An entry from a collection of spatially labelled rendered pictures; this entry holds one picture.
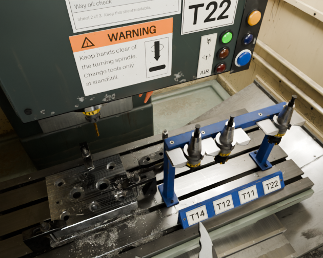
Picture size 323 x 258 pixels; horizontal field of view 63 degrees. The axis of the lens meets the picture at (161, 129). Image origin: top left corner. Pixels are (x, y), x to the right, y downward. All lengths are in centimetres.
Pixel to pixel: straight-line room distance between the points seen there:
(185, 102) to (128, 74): 149
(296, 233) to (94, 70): 114
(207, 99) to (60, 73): 162
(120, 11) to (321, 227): 120
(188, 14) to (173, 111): 144
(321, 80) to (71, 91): 116
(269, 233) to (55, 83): 107
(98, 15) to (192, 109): 153
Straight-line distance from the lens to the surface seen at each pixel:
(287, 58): 152
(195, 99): 196
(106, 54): 43
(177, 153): 80
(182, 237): 102
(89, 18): 40
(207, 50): 50
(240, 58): 55
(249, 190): 109
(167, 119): 179
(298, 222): 137
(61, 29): 40
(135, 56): 44
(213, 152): 82
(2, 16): 39
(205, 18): 47
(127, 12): 41
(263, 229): 128
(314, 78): 143
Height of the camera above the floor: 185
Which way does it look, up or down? 47 degrees down
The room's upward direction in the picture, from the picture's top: straight up
